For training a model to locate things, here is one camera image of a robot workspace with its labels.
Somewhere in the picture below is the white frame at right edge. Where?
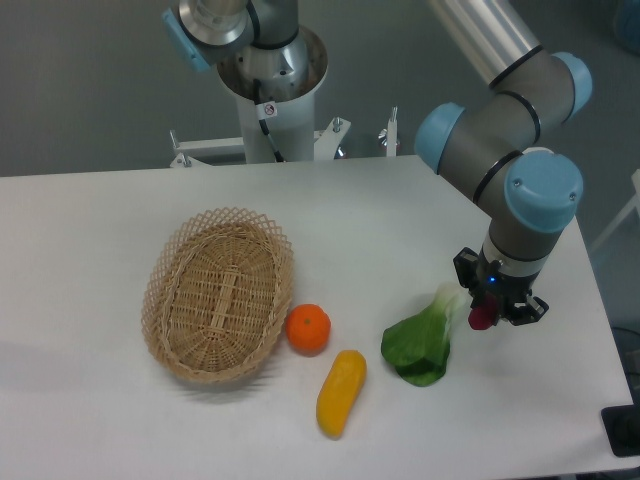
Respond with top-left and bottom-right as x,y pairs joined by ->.
588,170 -> 640,256

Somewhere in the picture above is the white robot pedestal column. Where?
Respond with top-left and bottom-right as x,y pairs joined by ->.
217,26 -> 328,136

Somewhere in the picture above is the yellow squash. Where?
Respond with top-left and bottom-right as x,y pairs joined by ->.
316,350 -> 367,439

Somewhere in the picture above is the purple red sweet potato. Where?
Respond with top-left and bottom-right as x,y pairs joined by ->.
468,303 -> 498,331

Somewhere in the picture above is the black cable on pedestal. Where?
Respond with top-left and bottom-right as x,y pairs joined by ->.
253,78 -> 285,164

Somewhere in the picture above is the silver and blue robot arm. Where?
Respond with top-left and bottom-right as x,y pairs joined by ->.
162,1 -> 592,330

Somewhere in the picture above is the green bok choy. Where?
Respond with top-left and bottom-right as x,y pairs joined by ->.
380,283 -> 466,387

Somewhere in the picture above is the black device at table edge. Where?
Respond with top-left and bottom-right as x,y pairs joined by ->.
601,405 -> 639,458

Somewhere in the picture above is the oval woven wicker basket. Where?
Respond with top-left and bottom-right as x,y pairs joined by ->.
141,207 -> 294,384

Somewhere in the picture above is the white metal base frame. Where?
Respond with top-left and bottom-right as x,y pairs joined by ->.
168,106 -> 404,168

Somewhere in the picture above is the orange tangerine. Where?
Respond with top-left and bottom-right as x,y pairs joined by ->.
285,304 -> 331,355

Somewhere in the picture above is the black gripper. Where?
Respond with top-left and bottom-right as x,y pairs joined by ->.
453,247 -> 549,326

